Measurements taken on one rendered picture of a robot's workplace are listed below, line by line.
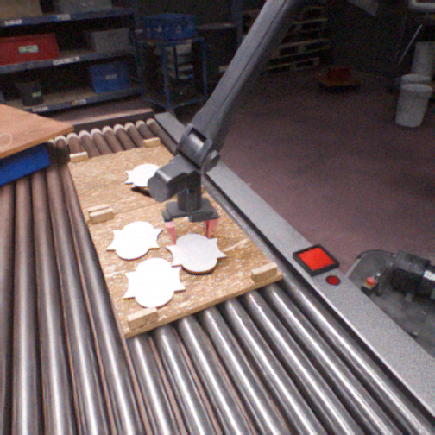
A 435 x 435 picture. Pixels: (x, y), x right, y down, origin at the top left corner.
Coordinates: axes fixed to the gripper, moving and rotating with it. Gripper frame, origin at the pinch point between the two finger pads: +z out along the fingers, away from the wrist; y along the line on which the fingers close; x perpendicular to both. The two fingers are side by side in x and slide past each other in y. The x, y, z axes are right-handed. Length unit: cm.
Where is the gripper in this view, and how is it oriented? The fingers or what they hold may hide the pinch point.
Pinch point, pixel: (191, 238)
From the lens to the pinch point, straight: 91.0
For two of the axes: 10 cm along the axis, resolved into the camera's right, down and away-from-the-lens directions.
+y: 9.6, -1.5, 2.3
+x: -2.8, -4.8, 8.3
